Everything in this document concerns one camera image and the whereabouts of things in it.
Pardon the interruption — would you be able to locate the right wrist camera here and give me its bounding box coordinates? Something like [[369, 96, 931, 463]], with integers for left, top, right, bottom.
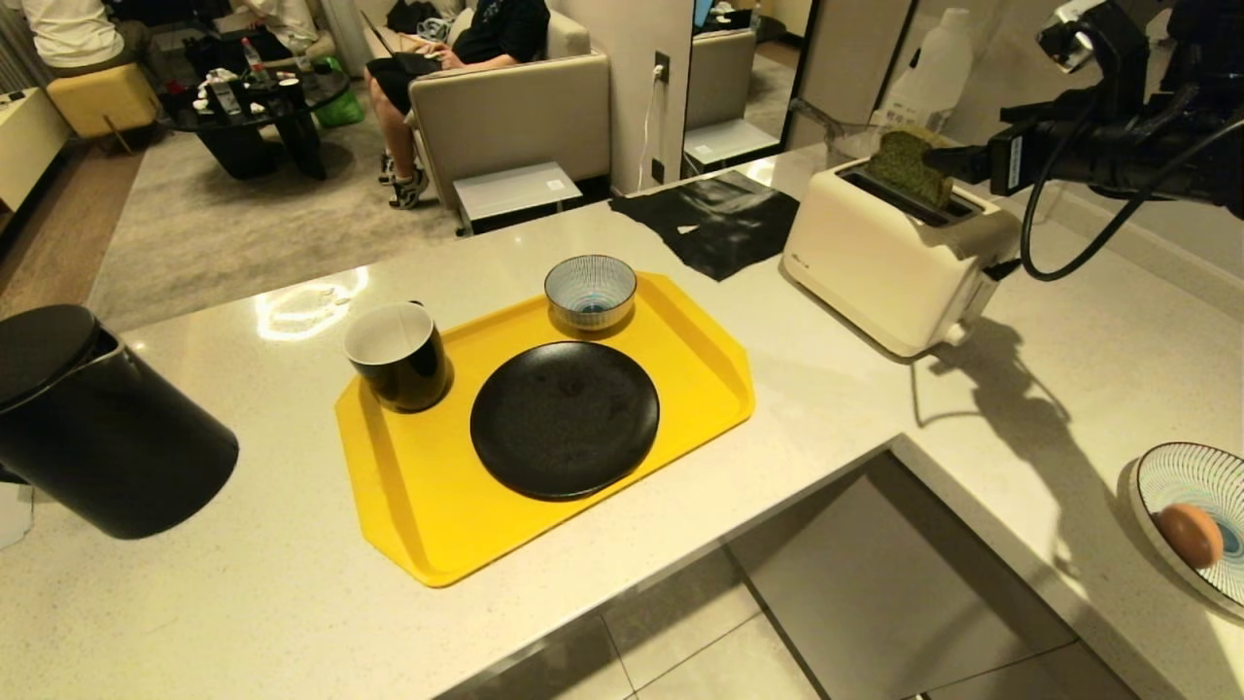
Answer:
[[1001, 0, 1154, 125]]

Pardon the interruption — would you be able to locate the black mug white inside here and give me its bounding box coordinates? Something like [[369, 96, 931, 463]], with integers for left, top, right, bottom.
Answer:
[[343, 300, 455, 414]]

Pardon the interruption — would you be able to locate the yellow plastic tray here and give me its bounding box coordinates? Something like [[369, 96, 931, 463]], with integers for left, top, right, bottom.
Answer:
[[335, 270, 757, 589]]

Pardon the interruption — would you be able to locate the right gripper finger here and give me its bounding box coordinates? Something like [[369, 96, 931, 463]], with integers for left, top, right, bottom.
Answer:
[[922, 144, 992, 188]]

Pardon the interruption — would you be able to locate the black coffee table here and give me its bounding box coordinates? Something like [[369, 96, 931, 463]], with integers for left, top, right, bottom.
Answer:
[[158, 66, 353, 182]]

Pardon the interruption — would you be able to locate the grey rug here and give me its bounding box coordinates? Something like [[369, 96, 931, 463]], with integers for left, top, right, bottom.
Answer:
[[86, 115, 463, 333]]

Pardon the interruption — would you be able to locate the white plastic bottle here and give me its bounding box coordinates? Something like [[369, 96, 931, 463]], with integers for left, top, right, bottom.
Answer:
[[879, 8, 976, 134]]

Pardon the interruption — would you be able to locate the black cloth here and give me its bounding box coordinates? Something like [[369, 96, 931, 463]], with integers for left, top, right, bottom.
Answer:
[[609, 171, 801, 283]]

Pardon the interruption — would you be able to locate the white toaster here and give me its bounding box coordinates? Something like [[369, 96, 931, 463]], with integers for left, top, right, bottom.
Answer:
[[782, 158, 1022, 359]]

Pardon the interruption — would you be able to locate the person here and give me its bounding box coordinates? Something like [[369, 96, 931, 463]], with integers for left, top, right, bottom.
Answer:
[[365, 0, 552, 211], [19, 0, 127, 71], [233, 0, 336, 61]]

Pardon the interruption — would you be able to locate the wide blue striped bowl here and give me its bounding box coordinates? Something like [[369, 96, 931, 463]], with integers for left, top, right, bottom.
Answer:
[[1129, 442, 1244, 619]]

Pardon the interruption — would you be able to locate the green bread slice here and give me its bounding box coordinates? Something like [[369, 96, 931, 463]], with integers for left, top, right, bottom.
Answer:
[[865, 129, 956, 210]]

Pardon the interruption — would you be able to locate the white charger cable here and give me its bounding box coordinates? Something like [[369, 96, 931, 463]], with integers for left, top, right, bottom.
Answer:
[[636, 62, 668, 193]]

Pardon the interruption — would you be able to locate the white cabinet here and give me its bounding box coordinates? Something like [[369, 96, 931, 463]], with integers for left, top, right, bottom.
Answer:
[[0, 86, 71, 213]]

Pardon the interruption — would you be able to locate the clear glass jug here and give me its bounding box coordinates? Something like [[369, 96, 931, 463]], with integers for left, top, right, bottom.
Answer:
[[791, 97, 881, 171]]

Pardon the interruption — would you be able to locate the black round plate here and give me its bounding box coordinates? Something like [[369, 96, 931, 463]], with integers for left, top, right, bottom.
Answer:
[[469, 341, 661, 503]]

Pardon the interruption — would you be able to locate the white low step stool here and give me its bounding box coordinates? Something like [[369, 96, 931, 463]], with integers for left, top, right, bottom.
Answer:
[[453, 160, 585, 236]]

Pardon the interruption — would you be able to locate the yellow ottoman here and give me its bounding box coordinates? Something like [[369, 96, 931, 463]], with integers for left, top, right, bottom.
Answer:
[[46, 62, 162, 143]]

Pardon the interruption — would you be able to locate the small blue striped bowl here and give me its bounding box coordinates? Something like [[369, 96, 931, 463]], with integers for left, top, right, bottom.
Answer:
[[543, 255, 639, 333]]

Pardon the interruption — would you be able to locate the green bag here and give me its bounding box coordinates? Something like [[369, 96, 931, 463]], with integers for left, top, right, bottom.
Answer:
[[312, 56, 367, 130]]

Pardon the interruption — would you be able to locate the brown egg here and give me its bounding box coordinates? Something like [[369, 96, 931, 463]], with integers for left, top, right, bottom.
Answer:
[[1158, 503, 1226, 571]]

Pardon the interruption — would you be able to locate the beige armchair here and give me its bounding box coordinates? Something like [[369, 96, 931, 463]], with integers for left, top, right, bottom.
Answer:
[[408, 8, 613, 213]]

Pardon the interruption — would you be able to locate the black electric kettle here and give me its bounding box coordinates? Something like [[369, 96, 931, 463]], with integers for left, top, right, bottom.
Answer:
[[0, 304, 240, 541]]

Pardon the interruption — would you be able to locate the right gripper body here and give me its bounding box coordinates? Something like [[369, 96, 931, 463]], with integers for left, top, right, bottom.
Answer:
[[987, 121, 1156, 201]]

